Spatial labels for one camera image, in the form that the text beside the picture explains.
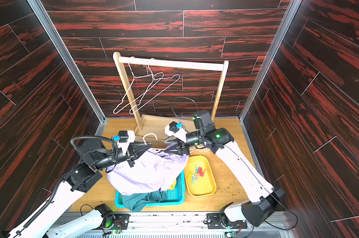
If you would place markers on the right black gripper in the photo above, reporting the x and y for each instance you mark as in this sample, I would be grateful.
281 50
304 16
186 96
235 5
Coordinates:
183 144

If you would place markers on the turquoise plastic basket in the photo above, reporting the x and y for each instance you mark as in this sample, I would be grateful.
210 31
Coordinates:
175 196

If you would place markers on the wooden clothes rack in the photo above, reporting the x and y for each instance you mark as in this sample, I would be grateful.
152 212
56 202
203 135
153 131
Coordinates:
170 64

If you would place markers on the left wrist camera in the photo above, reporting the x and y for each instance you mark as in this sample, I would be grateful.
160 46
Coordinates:
124 139

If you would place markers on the lilac shorts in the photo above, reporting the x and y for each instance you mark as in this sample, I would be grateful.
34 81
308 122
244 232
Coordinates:
151 172

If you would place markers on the green shorts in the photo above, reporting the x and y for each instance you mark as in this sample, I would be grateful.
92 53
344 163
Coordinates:
138 201

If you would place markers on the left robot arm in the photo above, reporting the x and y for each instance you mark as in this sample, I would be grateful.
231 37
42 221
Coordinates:
96 153

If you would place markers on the yellow clothespin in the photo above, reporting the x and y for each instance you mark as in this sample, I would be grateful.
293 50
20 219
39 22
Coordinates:
190 176

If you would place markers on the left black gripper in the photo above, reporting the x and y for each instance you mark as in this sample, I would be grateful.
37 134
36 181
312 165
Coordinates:
134 156

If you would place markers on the yellow plastic tray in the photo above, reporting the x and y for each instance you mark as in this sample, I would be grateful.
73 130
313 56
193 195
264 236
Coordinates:
204 186

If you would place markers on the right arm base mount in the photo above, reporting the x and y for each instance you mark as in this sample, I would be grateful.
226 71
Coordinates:
217 221

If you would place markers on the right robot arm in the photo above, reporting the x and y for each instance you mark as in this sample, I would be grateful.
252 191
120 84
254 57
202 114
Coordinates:
263 198

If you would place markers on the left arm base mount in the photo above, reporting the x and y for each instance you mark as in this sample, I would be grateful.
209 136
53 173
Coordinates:
115 221

